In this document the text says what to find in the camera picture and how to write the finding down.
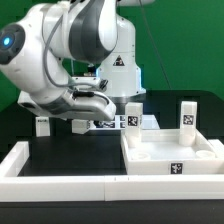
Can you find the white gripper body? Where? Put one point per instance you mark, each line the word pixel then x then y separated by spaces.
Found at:
pixel 86 105

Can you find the white square tabletop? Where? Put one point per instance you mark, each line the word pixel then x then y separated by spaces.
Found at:
pixel 159 153

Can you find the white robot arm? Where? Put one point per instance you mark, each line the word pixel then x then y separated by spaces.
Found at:
pixel 70 60

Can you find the AprilTag marker sheet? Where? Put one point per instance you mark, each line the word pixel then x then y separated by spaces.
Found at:
pixel 118 123

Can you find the white U-shaped fence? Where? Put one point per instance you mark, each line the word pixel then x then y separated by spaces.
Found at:
pixel 14 188

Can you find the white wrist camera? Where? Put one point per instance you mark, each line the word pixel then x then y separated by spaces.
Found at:
pixel 90 82

